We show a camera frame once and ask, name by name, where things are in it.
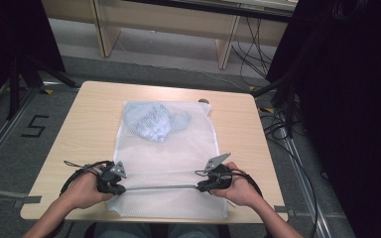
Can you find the person's legs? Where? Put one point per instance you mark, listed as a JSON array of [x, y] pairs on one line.
[[125, 230]]

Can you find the person's right hand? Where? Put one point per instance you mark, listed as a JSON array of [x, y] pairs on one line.
[[241, 190]]

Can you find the white mesh laundry bag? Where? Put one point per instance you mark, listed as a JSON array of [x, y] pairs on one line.
[[168, 155]]

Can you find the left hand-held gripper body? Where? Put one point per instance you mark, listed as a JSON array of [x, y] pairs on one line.
[[109, 180]]

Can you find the black curtain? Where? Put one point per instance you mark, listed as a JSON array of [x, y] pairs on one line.
[[13, 36], [354, 99]]

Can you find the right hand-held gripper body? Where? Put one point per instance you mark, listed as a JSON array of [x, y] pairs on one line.
[[219, 175]]

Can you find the aluminium floor rail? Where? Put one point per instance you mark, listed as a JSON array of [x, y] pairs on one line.
[[302, 178], [3, 132]]

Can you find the small dark round object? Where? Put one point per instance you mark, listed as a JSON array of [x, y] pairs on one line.
[[203, 100]]

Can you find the grey tape strip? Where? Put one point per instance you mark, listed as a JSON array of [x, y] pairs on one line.
[[282, 210], [28, 200]]

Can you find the light wooden desk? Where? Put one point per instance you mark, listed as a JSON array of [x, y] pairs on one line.
[[165, 20]]

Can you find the person's left hand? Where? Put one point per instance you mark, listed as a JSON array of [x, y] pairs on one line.
[[86, 191]]

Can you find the light blue garment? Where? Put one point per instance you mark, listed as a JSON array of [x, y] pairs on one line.
[[155, 122]]

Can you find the black tripod stand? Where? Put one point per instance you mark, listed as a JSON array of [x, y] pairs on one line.
[[286, 99], [29, 76]]

